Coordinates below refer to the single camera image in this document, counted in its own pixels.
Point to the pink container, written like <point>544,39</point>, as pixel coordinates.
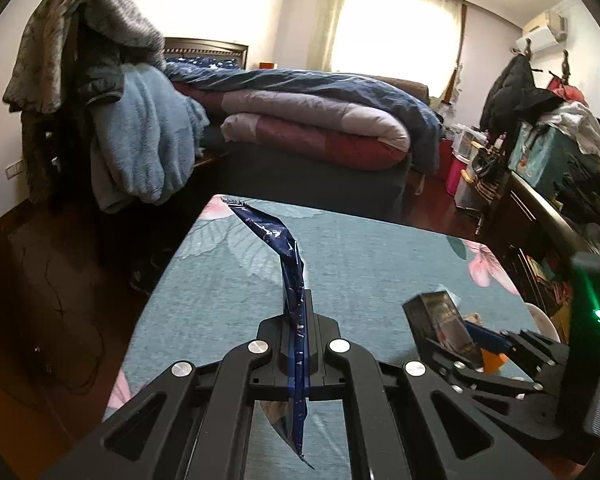
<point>455,175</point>

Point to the clear plastic box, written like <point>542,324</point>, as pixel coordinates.
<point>467,142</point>

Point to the blue snack wrapper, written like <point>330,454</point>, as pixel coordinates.
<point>292,280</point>

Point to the black hanging coat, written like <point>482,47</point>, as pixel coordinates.
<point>510,90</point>

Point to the stack of black clothes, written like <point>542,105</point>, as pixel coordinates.
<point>585,190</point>

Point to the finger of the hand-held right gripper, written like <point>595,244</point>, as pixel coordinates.
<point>480,375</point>
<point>490,340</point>

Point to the teal storage box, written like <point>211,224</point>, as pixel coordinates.
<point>540,155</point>

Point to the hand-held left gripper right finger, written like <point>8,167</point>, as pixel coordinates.
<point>322,355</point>

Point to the white wall socket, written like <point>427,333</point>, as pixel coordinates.
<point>14,168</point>

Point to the teal floral tablecloth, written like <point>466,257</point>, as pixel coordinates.
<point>370,270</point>

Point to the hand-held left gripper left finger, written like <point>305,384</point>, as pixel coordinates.
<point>275,355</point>

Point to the grey knitted blanket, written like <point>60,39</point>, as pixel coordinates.
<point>80,10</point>

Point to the pale window curtain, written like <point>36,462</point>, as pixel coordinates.
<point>390,25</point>

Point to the dark wooden bed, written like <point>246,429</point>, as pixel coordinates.
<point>305,185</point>

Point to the black striped bag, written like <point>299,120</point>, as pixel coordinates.
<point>487,180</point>

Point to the pink grey folded quilt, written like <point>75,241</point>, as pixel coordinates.
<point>305,130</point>

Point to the white speckled bowl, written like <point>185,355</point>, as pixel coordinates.
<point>542,320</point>

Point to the wooden coat rack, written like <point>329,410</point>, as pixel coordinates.
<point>528,46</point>

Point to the brown bed cover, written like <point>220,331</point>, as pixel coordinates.
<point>405,85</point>

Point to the dark wooden sideboard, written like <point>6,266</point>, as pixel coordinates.
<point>525,220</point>

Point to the navy blue duvet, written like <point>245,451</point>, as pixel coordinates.
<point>330,85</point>

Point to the white air conditioner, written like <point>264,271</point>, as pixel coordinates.
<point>542,32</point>

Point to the red cloth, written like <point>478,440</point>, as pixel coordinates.
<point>572,92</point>

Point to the small dark box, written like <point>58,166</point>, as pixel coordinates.
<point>440,322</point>

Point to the pile of white clothes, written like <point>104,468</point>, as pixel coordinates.
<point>580,125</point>

